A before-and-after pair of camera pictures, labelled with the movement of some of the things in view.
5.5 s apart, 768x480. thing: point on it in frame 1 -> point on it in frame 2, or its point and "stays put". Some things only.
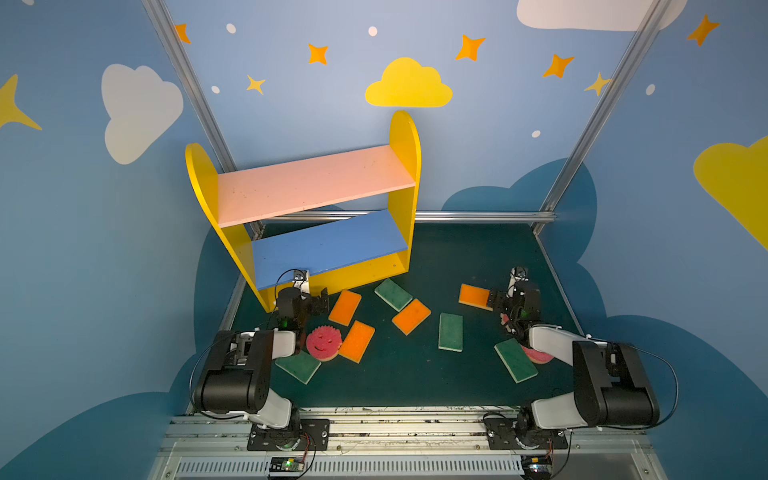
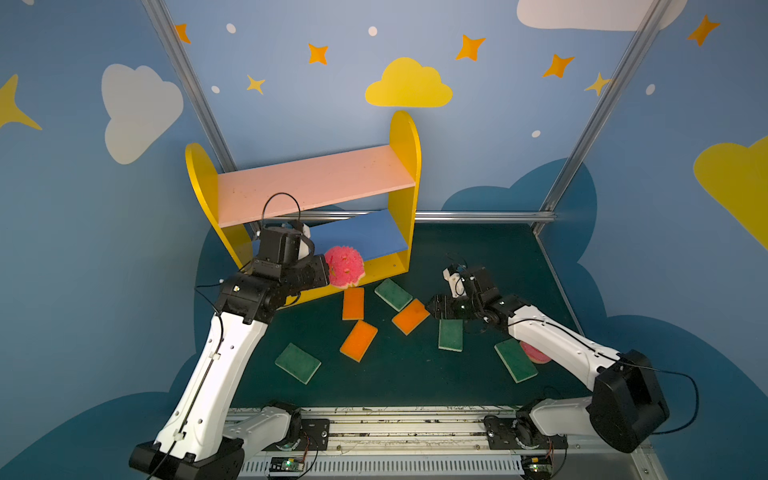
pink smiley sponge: [537, 357] stays put
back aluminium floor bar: [543, 215] stays put
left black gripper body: [316, 302] -> [316, 271]
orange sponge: [356, 342] stays put
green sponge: [451, 332] stays put
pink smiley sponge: [323, 343] -> [345, 266]
